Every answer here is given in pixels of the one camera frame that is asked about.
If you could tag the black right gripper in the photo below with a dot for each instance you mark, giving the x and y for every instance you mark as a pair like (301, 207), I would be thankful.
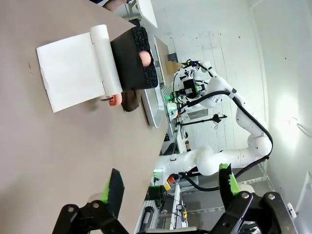
(189, 85)

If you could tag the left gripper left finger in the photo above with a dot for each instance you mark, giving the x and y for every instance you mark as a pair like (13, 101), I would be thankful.
(115, 192)

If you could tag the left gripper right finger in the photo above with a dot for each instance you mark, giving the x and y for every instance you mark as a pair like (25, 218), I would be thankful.
(229, 192)

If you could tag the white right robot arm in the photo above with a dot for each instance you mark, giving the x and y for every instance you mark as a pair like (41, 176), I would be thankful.
(256, 143)

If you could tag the person's right hand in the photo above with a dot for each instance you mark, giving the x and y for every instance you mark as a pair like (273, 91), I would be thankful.
(114, 3)

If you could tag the silver metal tray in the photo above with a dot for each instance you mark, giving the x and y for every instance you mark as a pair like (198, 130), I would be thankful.
(156, 109)

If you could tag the black tripod boom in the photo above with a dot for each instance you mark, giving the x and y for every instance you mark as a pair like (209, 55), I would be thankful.
(202, 120)

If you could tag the small brown cardboard box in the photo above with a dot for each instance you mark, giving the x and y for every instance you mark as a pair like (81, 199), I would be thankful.
(173, 67)

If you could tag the brown folded cloth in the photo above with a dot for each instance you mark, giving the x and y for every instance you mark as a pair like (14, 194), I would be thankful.
(130, 100)

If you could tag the red emergency stop button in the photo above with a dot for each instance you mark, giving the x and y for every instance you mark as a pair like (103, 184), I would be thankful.
(171, 180)

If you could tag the white side table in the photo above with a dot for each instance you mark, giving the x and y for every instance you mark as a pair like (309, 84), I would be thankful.
(146, 12)

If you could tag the white folding stand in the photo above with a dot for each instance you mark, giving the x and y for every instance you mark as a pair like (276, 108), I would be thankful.
(70, 70)

